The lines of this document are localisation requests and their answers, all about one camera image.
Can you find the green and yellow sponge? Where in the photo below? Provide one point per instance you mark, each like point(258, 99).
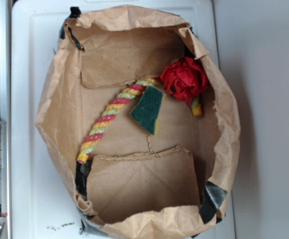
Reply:
point(146, 112)

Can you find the brown paper bag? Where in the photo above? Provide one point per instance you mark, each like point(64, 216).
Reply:
point(135, 185)

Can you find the crumpled red cloth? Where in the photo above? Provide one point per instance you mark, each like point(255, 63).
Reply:
point(185, 79)

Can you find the multicolour twisted rope toy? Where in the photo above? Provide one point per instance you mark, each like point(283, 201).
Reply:
point(114, 108)

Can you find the aluminium frame rail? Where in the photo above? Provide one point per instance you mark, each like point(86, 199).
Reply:
point(5, 194)

